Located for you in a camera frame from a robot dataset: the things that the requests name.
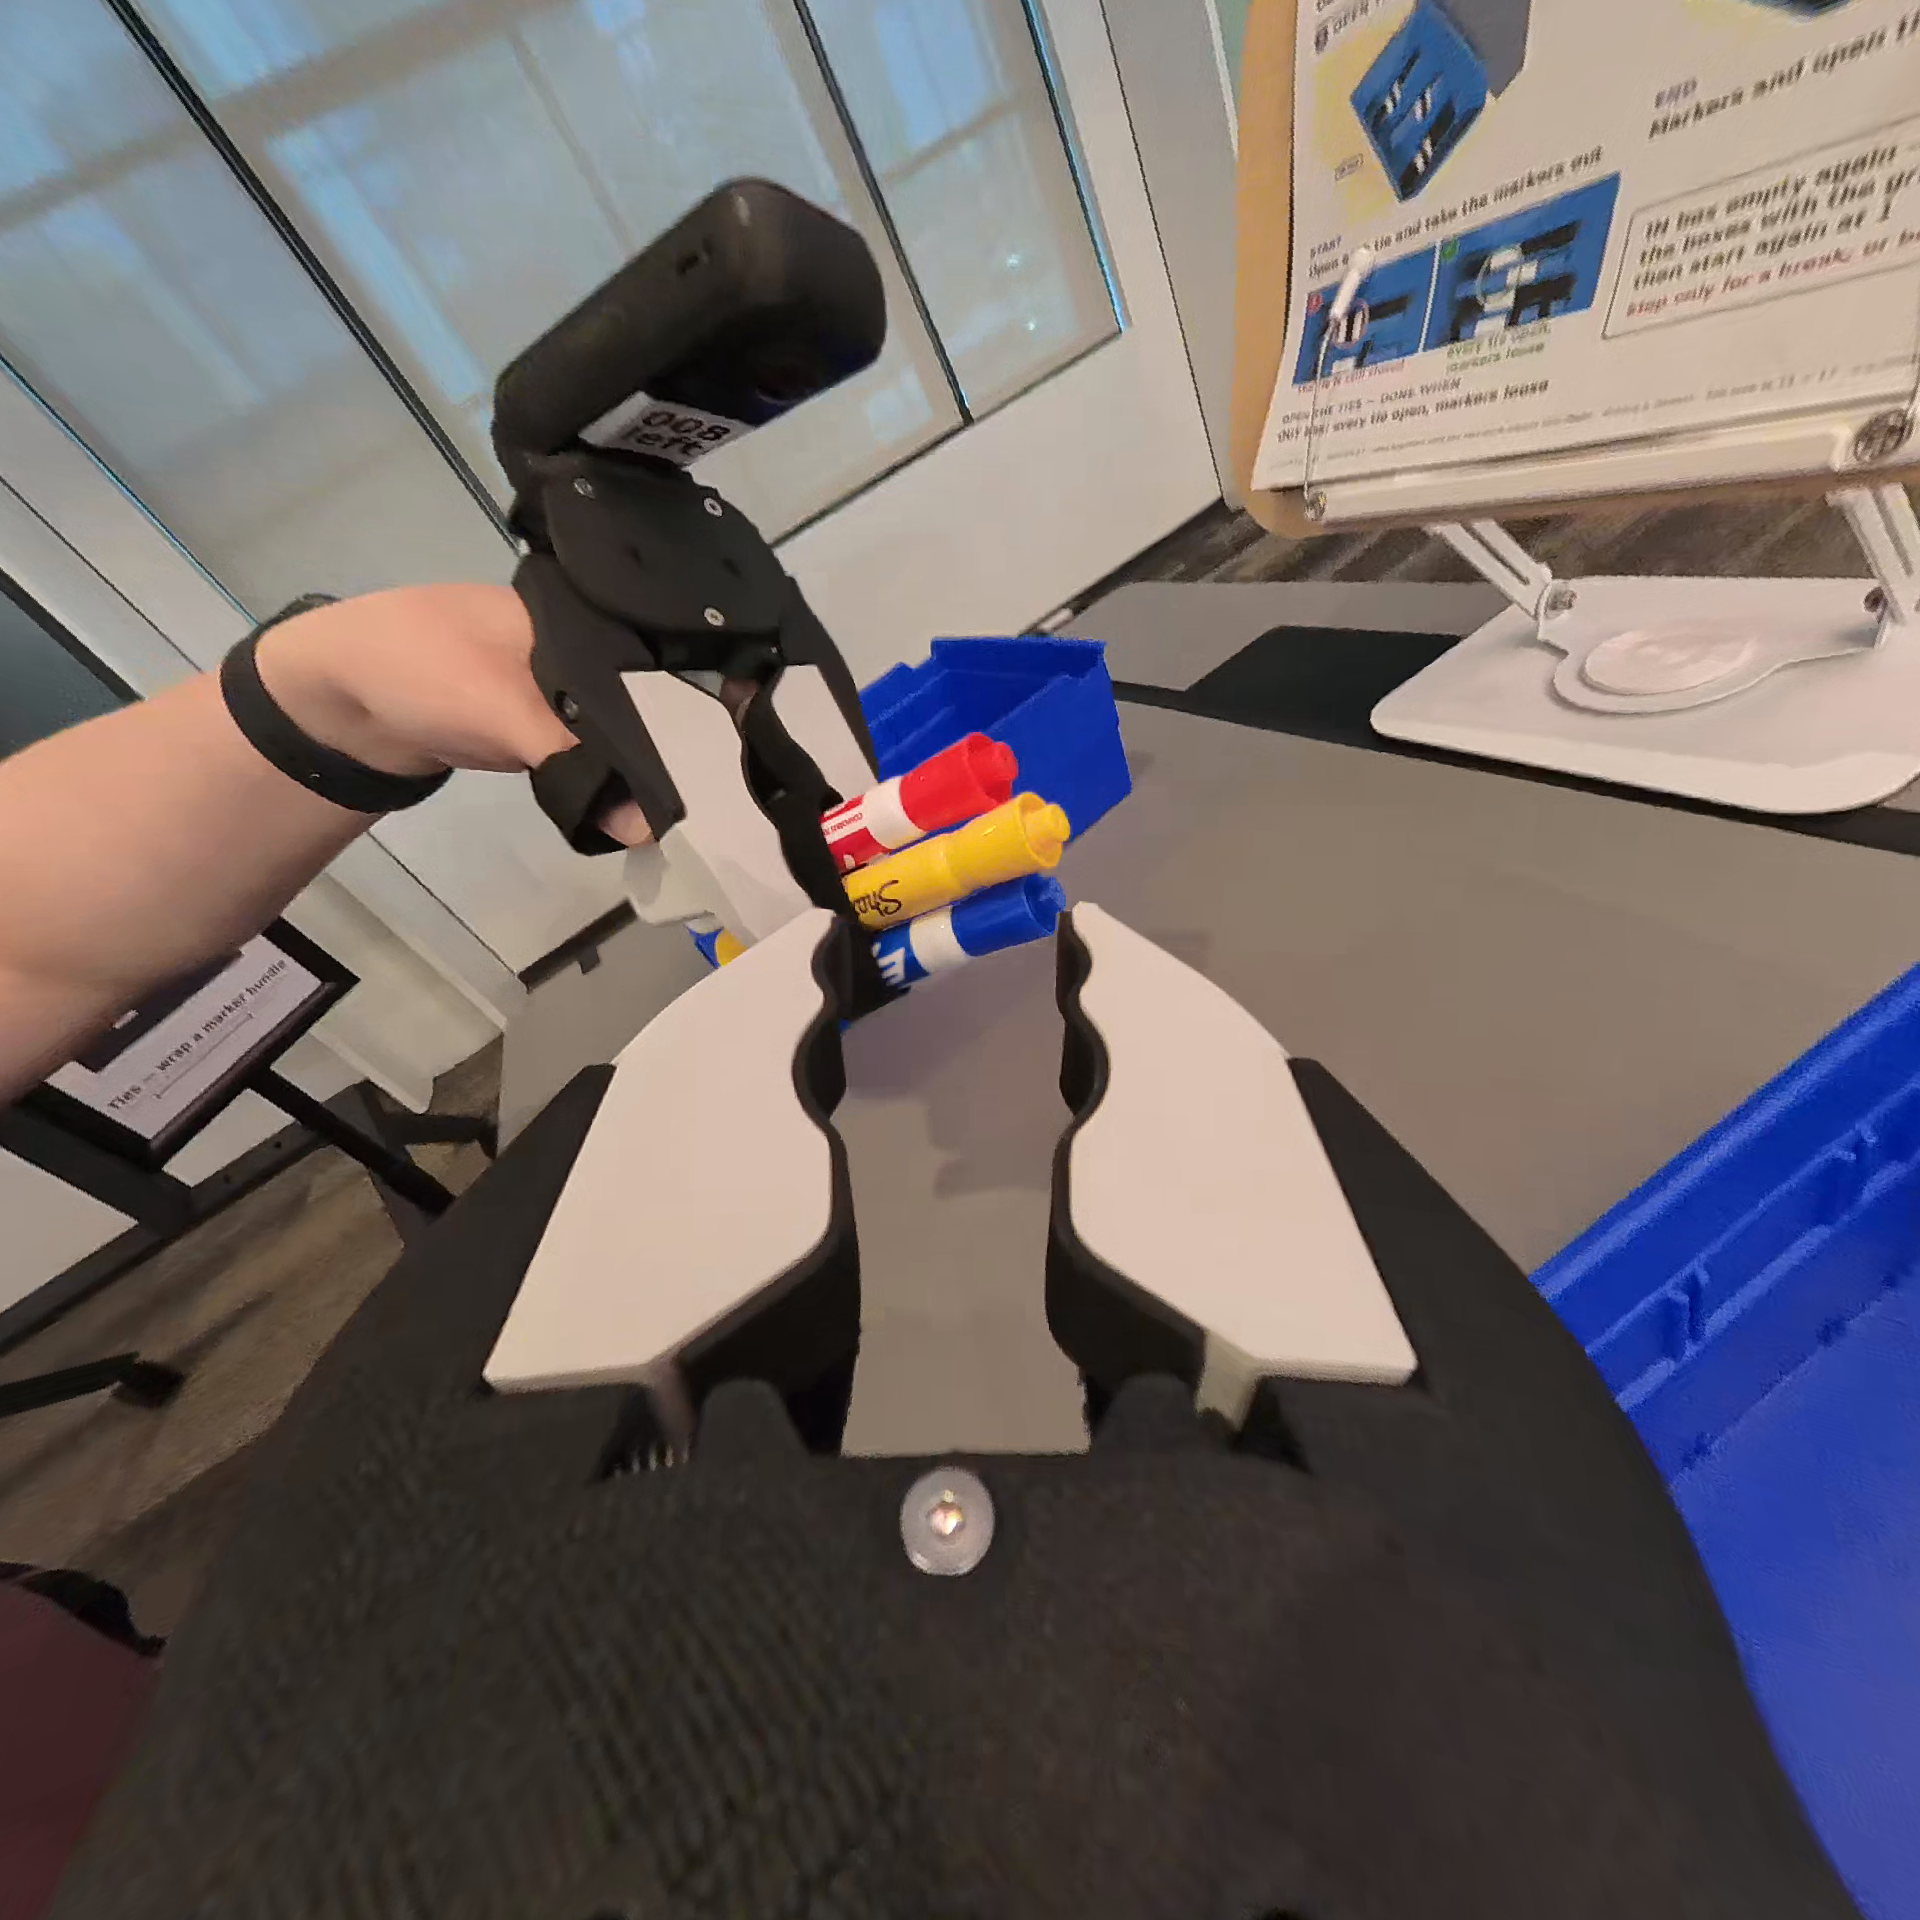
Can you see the yellow marker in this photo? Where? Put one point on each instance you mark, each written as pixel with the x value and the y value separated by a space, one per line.
pixel 960 856

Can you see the black desk mat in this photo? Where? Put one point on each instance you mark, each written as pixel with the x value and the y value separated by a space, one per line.
pixel 1306 681

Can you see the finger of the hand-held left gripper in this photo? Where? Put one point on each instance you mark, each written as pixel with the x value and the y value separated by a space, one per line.
pixel 697 796
pixel 825 705

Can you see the red dry erase marker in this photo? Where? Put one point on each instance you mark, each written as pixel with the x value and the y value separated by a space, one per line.
pixel 931 796

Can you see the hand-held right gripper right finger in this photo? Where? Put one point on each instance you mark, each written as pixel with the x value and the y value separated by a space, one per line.
pixel 1230 1200

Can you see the person's maroon clothing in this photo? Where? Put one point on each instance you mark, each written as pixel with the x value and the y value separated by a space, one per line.
pixel 59 1769

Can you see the framed sign floor stand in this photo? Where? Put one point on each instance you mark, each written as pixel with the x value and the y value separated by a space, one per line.
pixel 195 1035

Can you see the blue dry erase marker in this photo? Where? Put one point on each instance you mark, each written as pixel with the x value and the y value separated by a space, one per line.
pixel 1005 914

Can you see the blue plastic bin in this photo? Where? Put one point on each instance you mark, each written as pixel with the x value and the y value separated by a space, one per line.
pixel 1770 1425
pixel 1037 705

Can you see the glass partition window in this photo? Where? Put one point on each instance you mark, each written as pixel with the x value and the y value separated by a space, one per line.
pixel 523 224

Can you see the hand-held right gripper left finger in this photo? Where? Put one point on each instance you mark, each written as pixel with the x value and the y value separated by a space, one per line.
pixel 675 1200

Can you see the printed instruction sheet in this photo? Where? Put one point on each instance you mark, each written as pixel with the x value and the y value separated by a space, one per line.
pixel 1576 224

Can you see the white board stand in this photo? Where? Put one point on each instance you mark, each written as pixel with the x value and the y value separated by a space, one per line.
pixel 1650 735

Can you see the person's left forearm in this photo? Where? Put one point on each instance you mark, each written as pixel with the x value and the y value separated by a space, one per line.
pixel 119 900

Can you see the black wristband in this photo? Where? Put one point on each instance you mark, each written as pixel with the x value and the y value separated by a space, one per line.
pixel 264 735

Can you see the person's left hand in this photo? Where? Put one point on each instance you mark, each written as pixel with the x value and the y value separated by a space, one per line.
pixel 451 675

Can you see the wooden instruction board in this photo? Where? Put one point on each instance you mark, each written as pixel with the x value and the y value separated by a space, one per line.
pixel 1266 224

